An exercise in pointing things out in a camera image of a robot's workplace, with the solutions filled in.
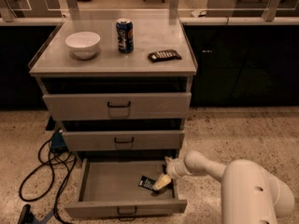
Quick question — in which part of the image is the grey bottom drawer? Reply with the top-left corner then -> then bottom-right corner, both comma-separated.
65,159 -> 187,219

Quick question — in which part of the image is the dark counter cabinet left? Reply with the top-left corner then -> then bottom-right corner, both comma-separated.
0,23 -> 57,110

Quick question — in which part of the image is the white ceramic bowl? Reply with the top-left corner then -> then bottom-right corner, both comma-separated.
65,32 -> 101,60

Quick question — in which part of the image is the grey middle drawer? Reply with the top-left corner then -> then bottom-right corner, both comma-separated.
63,131 -> 184,151

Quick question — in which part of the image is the background desk left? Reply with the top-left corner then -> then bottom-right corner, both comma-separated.
7,0 -> 62,18

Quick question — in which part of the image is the dark counter cabinet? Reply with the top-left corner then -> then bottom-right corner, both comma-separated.
0,23 -> 57,110
183,22 -> 299,106

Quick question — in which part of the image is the dark counter cabinet right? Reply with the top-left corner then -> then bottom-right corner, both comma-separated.
183,22 -> 299,106

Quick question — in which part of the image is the background desk right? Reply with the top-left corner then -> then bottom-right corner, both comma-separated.
206,0 -> 299,17

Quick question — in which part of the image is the blue power box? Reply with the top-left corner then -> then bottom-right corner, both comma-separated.
50,132 -> 67,152

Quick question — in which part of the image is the blue pepsi can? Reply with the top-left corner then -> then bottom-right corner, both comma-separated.
116,18 -> 134,53

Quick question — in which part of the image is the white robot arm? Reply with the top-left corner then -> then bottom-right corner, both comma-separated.
153,150 -> 295,224

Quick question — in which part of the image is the grey drawer cabinet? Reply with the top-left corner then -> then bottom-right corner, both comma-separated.
30,9 -> 197,161

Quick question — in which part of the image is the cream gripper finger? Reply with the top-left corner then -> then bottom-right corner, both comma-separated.
152,174 -> 172,191

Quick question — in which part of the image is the background desk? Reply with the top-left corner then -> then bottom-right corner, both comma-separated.
7,0 -> 62,18
206,0 -> 299,17

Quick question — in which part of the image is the grey drawer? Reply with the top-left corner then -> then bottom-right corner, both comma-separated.
65,159 -> 187,219
43,92 -> 191,120
63,131 -> 184,151

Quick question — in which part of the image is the grey top drawer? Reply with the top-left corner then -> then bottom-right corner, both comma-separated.
43,92 -> 191,120

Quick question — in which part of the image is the black floor cable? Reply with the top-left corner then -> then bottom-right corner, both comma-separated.
18,137 -> 78,224

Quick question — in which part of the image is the black object on floor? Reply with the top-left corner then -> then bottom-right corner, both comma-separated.
17,204 -> 35,224

